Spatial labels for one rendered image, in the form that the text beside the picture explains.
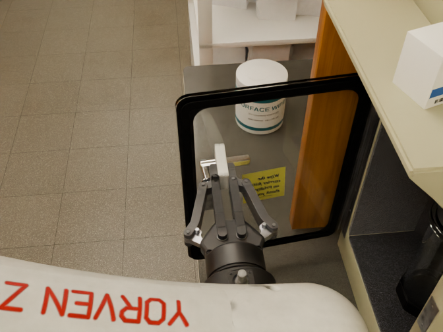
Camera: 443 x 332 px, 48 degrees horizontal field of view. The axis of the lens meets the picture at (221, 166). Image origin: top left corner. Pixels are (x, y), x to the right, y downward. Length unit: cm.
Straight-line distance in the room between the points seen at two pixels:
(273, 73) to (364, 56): 70
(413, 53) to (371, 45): 10
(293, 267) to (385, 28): 57
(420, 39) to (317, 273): 65
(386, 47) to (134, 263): 176
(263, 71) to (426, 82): 80
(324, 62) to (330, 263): 44
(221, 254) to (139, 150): 207
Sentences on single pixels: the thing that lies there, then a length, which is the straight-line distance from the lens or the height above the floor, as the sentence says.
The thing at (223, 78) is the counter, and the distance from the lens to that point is 151.
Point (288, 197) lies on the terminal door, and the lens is 92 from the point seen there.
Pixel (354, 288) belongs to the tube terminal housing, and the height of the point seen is 96.
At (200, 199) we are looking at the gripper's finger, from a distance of 70.
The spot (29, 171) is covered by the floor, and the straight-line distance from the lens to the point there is 270.
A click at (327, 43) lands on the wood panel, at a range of 81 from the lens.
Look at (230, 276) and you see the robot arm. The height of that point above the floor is 133.
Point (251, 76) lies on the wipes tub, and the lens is 126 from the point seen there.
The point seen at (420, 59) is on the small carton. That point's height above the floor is 155.
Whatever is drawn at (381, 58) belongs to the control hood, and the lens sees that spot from 59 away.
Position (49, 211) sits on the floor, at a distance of 248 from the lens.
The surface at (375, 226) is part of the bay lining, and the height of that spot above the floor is 104.
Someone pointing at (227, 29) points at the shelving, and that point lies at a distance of 178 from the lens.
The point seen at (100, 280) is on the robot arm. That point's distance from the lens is 39.
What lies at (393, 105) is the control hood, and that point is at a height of 151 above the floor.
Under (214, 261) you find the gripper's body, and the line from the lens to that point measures 62.
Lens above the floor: 182
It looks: 46 degrees down
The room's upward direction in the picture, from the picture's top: straight up
